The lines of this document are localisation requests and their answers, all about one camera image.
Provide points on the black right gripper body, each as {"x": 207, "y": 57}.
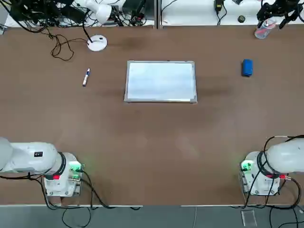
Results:
{"x": 282, "y": 6}

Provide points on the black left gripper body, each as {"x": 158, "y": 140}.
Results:
{"x": 26, "y": 7}

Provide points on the blue whiteboard eraser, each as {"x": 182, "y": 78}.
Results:
{"x": 247, "y": 67}

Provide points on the white blue whiteboard marker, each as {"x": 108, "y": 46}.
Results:
{"x": 86, "y": 77}

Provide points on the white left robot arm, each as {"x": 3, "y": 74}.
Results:
{"x": 28, "y": 156}

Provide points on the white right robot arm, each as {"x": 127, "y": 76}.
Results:
{"x": 285, "y": 156}

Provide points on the silver framed whiteboard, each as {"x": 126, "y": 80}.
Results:
{"x": 161, "y": 80}

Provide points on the clear plastic pen cup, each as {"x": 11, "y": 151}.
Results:
{"x": 261, "y": 34}

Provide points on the black electronics box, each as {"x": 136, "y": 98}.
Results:
{"x": 76, "y": 15}

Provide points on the white desk lamp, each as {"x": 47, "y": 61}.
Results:
{"x": 97, "y": 44}

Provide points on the clear floor plate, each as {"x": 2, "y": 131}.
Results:
{"x": 249, "y": 218}

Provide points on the aluminium frame post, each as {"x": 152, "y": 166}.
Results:
{"x": 158, "y": 14}

